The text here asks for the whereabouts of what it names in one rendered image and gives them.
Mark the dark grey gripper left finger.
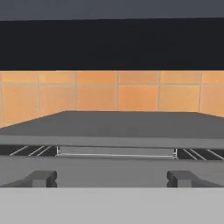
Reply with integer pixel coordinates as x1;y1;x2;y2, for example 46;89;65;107
0;170;58;188

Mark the silver toaster oven door handle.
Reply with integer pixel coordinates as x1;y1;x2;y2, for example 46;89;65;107
54;146;179;160

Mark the grey toaster oven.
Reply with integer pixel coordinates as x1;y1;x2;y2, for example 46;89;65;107
0;109;224;151

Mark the silver wire oven rack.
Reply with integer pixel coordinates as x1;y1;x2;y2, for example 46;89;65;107
8;144;224;161

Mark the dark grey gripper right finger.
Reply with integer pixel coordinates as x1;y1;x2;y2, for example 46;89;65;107
166;170;224;188

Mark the dark wall cupboard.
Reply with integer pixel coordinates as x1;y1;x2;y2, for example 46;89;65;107
0;0;224;72

